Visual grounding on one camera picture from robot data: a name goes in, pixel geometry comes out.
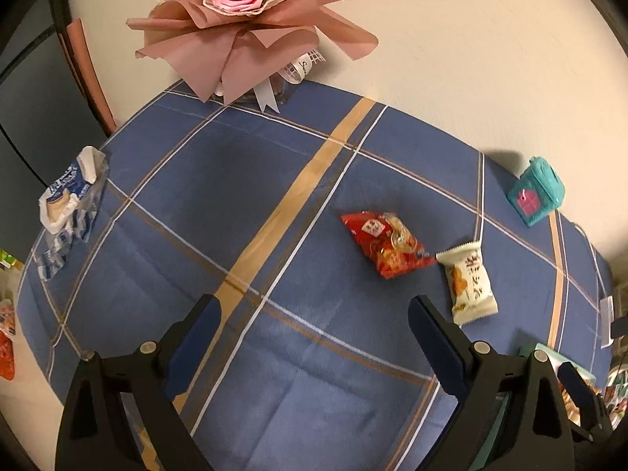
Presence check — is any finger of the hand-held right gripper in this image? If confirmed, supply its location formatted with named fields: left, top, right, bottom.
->
left=557, top=361, right=602, bottom=427

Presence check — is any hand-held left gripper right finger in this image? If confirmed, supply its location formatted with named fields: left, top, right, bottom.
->
left=408, top=295, right=575, bottom=471

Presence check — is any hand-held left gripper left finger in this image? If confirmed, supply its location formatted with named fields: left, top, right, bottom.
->
left=55, top=294, right=221, bottom=471

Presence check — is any cream white snack packet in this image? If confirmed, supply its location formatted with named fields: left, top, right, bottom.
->
left=436, top=239, right=500, bottom=325

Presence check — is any red cartoon snack packet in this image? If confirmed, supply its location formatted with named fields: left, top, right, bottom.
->
left=341, top=211, right=437, bottom=280

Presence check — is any pile of colourful small toys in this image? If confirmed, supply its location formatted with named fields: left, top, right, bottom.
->
left=606, top=353, right=628, bottom=418

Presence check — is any white power strip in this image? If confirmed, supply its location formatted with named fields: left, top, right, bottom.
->
left=599, top=297, right=616, bottom=349

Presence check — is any blue plaid tablecloth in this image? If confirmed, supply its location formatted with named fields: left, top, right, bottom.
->
left=17, top=78, right=614, bottom=471

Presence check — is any teal toy house box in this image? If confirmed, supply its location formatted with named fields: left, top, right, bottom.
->
left=506, top=156, right=566, bottom=227

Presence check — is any blue white tissue pack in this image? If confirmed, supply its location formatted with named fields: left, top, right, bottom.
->
left=39, top=146, right=109, bottom=280

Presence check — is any orange plastic bag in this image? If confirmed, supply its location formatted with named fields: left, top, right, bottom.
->
left=0, top=299, right=18, bottom=381

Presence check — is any pink flower bouquet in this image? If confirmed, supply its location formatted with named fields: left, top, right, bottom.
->
left=126, top=0, right=378, bottom=113

